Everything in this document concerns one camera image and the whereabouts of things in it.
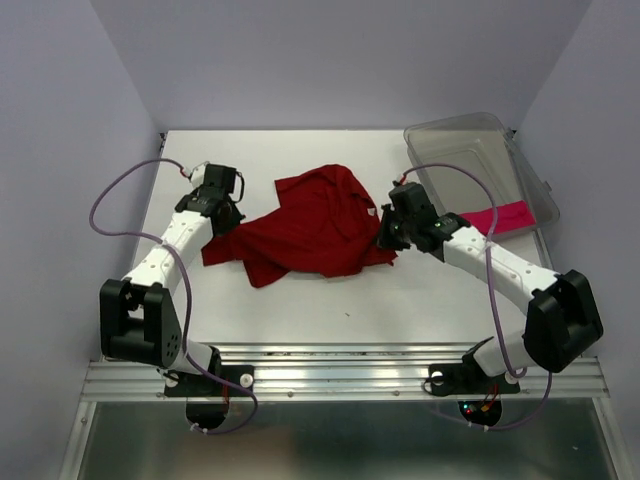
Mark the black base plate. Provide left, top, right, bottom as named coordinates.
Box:
left=163, top=364, right=255, bottom=398
left=422, top=363, right=521, bottom=397

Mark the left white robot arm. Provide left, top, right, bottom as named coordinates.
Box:
left=99, top=162, right=245, bottom=394

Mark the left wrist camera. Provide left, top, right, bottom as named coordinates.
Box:
left=189, top=162, right=210, bottom=187

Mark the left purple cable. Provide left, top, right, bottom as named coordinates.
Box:
left=88, top=158, right=259, bottom=435

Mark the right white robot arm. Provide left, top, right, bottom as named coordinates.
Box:
left=377, top=182, right=604, bottom=390

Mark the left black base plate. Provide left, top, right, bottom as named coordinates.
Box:
left=163, top=364, right=255, bottom=398

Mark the aluminium rail frame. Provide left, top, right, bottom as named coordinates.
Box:
left=61, top=343, right=634, bottom=479

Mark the pink rolled t shirt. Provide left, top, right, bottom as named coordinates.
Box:
left=461, top=201, right=536, bottom=237

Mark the dark red t shirt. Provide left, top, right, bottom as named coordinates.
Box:
left=201, top=165, right=397, bottom=288

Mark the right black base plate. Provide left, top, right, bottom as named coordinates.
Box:
left=422, top=363, right=521, bottom=397

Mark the clear plastic bin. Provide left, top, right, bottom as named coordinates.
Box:
left=404, top=112, right=560, bottom=239

